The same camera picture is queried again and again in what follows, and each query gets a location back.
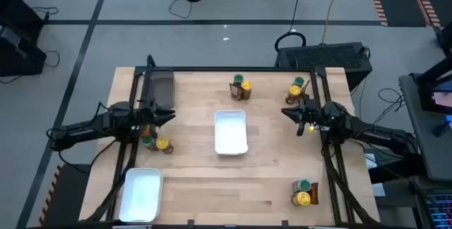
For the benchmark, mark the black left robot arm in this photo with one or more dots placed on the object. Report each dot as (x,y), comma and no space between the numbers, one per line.
(81,130)

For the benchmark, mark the black aluminium table frame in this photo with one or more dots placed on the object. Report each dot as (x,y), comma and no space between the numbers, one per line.
(226,69)

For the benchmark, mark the black computer case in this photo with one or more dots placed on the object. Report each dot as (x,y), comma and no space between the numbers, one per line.
(323,59)

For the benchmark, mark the grey desk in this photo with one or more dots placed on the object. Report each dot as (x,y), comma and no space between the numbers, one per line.
(416,133)

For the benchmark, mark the yellow lid spice jar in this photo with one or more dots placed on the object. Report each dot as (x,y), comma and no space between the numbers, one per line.
(303,198)
(295,90)
(162,143)
(246,86)

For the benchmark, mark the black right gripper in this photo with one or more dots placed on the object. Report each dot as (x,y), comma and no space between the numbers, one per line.
(313,113)

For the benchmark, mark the green lid spice jar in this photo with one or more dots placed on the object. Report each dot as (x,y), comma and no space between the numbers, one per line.
(148,141)
(299,81)
(238,78)

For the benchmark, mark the white plastic bin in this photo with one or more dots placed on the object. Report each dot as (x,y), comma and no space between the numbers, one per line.
(141,195)
(231,131)

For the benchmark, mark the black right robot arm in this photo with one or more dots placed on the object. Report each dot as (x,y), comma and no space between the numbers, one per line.
(374,133)

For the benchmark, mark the backlit keyboard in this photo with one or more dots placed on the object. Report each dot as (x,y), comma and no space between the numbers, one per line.
(439,211)

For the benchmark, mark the brown orange spice packet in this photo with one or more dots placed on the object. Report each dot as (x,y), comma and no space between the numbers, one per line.
(306,87)
(146,130)
(314,193)
(234,93)

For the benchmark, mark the black cabinet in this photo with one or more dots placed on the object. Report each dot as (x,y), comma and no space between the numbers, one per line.
(17,45)

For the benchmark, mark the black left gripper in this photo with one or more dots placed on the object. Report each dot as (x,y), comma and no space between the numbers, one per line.
(146,116)

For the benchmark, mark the dark grey plastic bin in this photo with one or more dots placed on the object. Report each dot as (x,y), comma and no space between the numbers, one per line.
(160,87)

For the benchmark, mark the green carton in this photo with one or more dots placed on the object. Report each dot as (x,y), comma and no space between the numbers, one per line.
(303,185)

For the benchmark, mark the black computer monitor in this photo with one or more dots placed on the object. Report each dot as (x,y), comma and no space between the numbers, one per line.
(434,80)

